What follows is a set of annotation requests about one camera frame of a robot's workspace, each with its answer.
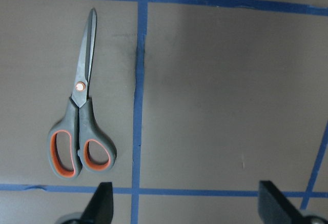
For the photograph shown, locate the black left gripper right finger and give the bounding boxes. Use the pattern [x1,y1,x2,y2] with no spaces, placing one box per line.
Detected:
[258,180,327,224]

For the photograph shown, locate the grey orange scissors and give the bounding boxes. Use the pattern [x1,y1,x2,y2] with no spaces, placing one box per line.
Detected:
[47,8,117,179]

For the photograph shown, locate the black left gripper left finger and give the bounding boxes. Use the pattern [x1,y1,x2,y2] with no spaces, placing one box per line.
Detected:
[55,182,114,224]

